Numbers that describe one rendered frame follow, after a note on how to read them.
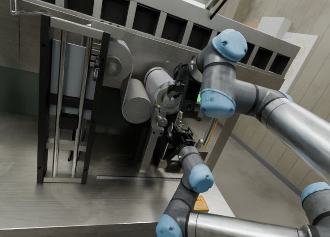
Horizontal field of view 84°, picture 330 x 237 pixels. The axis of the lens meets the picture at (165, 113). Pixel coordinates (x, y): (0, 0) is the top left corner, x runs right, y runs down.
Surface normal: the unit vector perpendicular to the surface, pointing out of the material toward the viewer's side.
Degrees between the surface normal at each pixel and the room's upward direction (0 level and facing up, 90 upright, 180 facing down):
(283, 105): 46
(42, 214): 0
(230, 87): 54
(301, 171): 90
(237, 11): 90
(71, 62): 90
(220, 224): 37
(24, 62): 90
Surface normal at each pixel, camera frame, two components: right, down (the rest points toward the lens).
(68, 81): 0.24, 0.44
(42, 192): 0.28, -0.88
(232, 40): 0.36, -0.22
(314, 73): -0.89, -0.10
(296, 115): -0.48, -0.75
